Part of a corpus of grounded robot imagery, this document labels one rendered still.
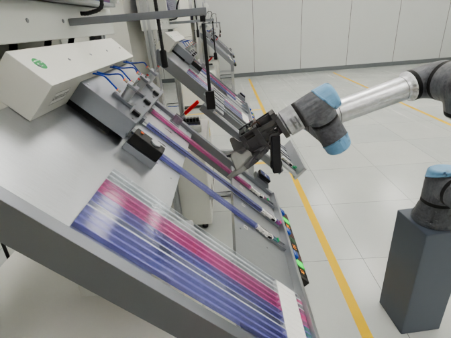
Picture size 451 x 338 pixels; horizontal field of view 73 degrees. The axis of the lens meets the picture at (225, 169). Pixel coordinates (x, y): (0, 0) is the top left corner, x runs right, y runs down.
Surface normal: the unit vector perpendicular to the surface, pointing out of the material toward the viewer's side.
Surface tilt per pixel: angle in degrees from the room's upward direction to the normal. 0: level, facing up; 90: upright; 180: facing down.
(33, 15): 90
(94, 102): 90
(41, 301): 0
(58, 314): 0
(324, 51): 90
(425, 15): 90
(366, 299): 0
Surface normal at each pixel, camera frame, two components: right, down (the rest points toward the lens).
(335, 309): -0.07, -0.90
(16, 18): 1.00, -0.07
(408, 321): 0.10, 0.42
